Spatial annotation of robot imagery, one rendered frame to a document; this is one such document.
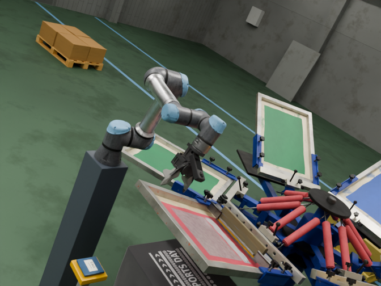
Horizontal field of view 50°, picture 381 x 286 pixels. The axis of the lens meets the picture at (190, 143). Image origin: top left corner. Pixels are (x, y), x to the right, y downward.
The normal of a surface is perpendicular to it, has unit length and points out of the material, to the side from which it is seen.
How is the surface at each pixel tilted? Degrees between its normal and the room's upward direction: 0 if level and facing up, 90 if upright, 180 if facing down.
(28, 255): 0
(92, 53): 90
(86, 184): 90
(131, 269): 91
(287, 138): 32
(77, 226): 90
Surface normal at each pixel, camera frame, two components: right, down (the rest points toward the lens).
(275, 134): 0.39, -0.48
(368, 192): -0.06, -0.74
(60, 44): -0.61, 0.06
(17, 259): 0.39, -0.85
